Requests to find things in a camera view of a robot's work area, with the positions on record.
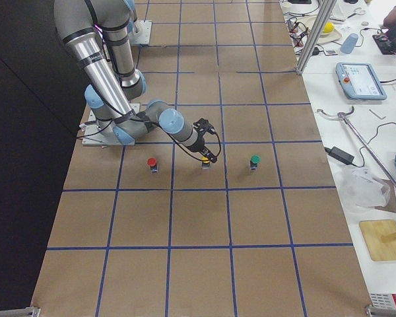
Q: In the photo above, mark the clear plastic bag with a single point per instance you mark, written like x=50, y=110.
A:
x=358, y=186

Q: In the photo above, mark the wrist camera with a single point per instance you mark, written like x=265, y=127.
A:
x=203, y=126

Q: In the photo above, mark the green push button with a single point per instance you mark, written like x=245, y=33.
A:
x=254, y=162

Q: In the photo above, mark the blue teach pendant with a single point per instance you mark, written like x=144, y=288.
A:
x=359, y=81

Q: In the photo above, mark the aluminium frame post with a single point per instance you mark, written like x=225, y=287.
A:
x=322, y=17

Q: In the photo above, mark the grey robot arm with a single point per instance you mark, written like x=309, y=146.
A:
x=97, y=34

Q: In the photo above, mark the blue plastic cup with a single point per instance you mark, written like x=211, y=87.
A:
x=349, y=44

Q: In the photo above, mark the wooden board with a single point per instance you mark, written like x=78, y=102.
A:
x=380, y=239

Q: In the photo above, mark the red push button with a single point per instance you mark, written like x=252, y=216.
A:
x=152, y=164

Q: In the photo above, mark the yellow push button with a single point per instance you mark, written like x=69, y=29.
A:
x=205, y=163

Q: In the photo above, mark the black power adapter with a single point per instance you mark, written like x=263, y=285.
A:
x=341, y=155

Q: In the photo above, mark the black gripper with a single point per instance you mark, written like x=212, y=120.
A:
x=199, y=147

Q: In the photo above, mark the metal cane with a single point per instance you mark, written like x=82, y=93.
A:
x=343, y=116

